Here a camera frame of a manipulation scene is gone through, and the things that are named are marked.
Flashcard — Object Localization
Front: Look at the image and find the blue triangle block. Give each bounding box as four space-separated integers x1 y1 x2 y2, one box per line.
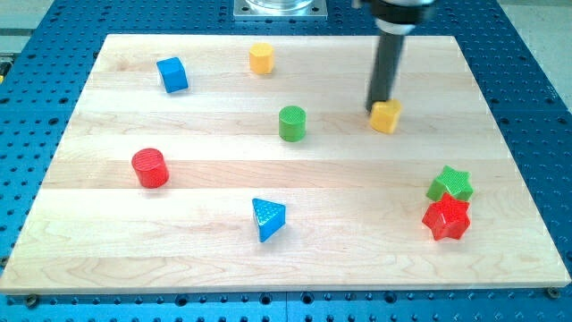
252 199 286 242

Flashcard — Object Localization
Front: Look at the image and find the green cylinder block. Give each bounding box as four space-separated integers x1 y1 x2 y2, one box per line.
279 106 307 142

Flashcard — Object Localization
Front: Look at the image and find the red star block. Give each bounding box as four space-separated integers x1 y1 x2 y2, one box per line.
422 193 471 241

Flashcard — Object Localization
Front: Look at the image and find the green star block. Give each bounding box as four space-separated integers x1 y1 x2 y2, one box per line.
426 165 474 201

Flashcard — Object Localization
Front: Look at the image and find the yellow hexagon block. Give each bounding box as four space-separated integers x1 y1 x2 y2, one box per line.
248 43 274 74

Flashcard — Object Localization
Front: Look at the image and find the yellow heart block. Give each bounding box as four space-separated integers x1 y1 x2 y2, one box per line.
369 99 402 134

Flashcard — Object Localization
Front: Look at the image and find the blue cube block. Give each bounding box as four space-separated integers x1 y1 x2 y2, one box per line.
156 57 189 93

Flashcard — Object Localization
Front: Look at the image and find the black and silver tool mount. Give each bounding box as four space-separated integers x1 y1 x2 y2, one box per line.
351 0 436 36

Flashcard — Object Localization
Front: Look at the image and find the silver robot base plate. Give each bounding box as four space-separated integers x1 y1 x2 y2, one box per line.
232 0 328 21

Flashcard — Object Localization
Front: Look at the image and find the red cylinder block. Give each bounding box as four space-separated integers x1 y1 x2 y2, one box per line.
131 148 170 189

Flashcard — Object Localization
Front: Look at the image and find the light wooden board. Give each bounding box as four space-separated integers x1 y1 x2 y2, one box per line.
1 34 570 294

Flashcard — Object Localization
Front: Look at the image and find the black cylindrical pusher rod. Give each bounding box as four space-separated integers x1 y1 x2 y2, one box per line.
366 31 405 112

